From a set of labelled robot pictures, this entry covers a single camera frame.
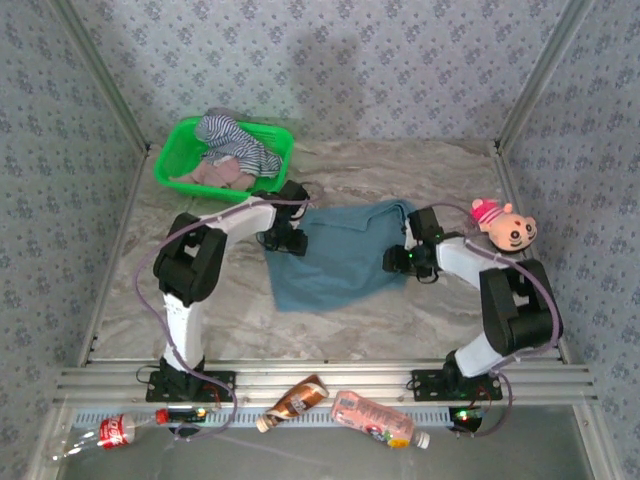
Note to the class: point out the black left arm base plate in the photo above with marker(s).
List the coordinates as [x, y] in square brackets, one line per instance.
[155, 390]

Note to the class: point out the pink drink bottle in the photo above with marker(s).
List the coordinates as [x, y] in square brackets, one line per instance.
[370, 415]

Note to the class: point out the clear cola bottle red label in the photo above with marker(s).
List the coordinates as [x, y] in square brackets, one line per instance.
[117, 432]

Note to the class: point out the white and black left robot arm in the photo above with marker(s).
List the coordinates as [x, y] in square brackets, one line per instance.
[185, 320]

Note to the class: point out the small black controller board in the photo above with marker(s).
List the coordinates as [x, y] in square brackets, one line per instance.
[467, 417]
[187, 415]

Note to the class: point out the pink ribbed tank top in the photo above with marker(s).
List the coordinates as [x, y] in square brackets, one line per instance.
[220, 175]

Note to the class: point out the aluminium front rail frame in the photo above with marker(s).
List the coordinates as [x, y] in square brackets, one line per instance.
[360, 377]

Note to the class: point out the green plastic basket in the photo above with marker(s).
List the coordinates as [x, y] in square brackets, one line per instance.
[172, 155]

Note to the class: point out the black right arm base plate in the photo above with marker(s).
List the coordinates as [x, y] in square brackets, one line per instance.
[425, 387]

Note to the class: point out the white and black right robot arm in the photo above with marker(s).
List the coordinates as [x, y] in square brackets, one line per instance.
[480, 357]

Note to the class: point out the blue white striped tank top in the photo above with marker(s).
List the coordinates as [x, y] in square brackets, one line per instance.
[235, 145]

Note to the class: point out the pink plush toy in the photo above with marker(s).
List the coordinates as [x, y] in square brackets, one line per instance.
[515, 232]

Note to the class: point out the brown drink bottle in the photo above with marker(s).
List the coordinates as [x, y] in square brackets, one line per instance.
[300, 397]

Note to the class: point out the aluminium table side rail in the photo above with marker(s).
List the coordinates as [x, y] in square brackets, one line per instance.
[510, 175]
[128, 210]

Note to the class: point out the aluminium corner post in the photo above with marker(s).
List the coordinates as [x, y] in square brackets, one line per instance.
[102, 75]
[541, 75]

